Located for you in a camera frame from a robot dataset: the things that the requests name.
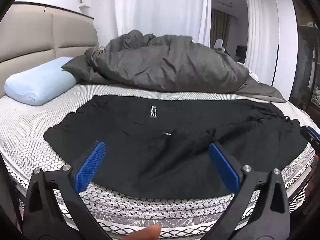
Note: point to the black pants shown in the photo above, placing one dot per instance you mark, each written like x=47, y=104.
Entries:
x=150, y=155

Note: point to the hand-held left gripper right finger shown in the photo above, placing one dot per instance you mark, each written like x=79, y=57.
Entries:
x=223, y=166

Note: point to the olive curtain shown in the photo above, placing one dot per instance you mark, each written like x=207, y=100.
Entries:
x=221, y=25

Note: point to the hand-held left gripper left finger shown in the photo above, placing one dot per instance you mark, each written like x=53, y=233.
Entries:
x=90, y=165

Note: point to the white pillow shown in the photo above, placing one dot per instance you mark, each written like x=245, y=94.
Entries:
x=253, y=75

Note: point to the person's left hand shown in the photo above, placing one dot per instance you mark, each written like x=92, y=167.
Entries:
x=147, y=233

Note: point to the white chair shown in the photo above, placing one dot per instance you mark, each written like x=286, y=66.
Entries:
x=219, y=43

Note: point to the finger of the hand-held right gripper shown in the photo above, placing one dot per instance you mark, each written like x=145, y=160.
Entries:
x=312, y=133

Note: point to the white curtain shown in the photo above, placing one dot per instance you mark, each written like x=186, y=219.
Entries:
x=155, y=7
x=260, y=30

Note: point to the black monitor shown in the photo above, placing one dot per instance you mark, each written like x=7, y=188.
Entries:
x=241, y=52

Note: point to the white hexagon-patterned mattress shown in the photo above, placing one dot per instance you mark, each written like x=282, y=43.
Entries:
x=30, y=120

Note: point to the light blue pillow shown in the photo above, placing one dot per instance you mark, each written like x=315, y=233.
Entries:
x=40, y=80

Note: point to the beige padded headboard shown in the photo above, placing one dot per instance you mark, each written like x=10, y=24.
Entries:
x=30, y=37

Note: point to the grey duvet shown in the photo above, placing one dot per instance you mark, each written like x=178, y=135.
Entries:
x=162, y=65

